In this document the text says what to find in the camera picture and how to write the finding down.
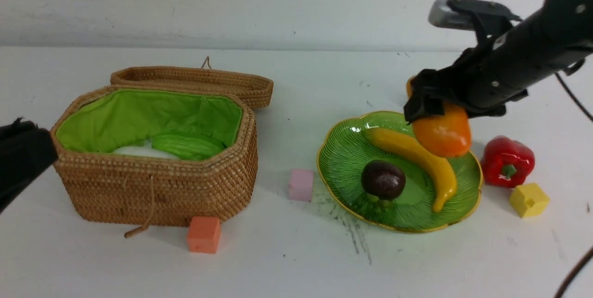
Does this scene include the dark purple mangosteen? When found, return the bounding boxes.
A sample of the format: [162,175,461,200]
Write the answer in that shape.
[360,159,406,207]

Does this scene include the red bell pepper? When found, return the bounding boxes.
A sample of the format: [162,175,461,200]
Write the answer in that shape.
[480,136,535,189]

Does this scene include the green glass leaf plate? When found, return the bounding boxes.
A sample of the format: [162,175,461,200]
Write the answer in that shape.
[317,111,483,233]

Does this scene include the orange foam cube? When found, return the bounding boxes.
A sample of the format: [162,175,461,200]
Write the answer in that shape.
[186,216,221,254]

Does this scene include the green foam cube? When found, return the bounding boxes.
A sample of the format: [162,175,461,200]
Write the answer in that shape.
[406,76,415,98]

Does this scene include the woven rattan basket lid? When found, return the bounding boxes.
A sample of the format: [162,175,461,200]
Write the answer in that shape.
[110,57,274,109]

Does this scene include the yellow banana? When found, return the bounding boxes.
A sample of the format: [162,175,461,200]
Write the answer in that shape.
[362,127,458,213]

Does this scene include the woven rattan basket green lining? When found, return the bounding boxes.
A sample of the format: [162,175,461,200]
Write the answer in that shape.
[50,85,259,227]

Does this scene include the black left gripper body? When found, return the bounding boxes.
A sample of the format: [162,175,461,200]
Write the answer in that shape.
[0,118,58,212]

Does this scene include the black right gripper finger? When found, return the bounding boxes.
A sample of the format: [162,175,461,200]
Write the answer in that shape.
[403,92,447,124]

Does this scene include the orange yellow mango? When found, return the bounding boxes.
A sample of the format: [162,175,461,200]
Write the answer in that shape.
[411,102,472,157]

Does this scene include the pink foam cube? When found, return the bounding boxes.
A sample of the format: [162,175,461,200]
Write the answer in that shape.
[288,169,314,202]

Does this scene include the yellow foam cube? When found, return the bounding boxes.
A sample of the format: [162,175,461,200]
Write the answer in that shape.
[509,183,550,218]

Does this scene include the white radish with leaves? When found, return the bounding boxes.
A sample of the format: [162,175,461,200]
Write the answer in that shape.
[111,144,180,159]

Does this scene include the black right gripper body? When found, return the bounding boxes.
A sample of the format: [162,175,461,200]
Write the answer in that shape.
[413,48,528,118]

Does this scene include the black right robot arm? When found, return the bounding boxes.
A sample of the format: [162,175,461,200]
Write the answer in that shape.
[404,0,593,123]

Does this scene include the green bitter gourd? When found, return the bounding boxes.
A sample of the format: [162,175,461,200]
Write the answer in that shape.
[151,133,225,161]

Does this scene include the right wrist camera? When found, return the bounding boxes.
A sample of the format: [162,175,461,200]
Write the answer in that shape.
[428,0,522,43]

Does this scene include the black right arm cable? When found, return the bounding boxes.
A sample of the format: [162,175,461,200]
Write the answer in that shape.
[554,71,593,298]

